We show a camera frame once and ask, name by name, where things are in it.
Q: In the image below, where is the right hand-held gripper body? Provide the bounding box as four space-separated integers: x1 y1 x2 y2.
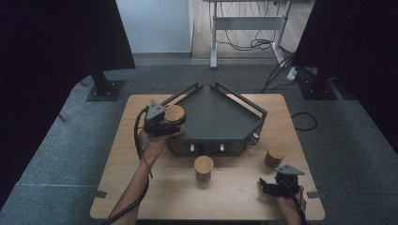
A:
273 164 306 199

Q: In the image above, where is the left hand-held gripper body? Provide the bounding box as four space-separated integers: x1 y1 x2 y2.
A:
143 99 176 139

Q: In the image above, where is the glass jar of pale seeds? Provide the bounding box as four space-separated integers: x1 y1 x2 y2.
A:
163 104 186 124

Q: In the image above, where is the glass jar of red contents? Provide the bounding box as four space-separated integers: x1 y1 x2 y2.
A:
264 142 287 169

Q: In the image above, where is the dark grey corner rack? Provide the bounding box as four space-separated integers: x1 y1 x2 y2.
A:
160 82 268 158

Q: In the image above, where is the glass jar of brown balls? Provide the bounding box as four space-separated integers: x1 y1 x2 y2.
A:
193 155 215 184

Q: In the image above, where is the person's right hand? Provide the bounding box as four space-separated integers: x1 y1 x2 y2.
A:
275 186 308 218

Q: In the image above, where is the black stand base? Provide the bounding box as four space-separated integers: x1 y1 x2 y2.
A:
85 69 126 102
295 67 339 101

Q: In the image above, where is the grey tape strip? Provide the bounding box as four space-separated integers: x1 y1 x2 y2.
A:
86 188 108 200

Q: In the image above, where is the white power strip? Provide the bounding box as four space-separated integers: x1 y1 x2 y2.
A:
285 66 299 83

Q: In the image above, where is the black curtain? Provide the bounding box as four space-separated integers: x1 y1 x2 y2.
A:
0 0 136 211
291 0 398 155

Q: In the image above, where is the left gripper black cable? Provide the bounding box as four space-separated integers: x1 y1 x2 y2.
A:
100 105 155 225

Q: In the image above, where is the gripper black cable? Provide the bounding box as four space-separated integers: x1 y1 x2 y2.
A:
100 105 155 225
285 182 307 225

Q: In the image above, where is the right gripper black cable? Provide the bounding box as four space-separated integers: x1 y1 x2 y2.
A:
285 182 307 225

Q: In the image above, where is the black cable loop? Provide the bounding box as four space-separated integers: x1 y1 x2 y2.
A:
290 111 319 132

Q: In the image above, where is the bundle of black cables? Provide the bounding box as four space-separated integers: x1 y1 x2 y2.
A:
215 0 299 95

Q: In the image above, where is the white metal desk frame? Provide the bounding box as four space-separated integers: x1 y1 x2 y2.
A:
202 0 294 69

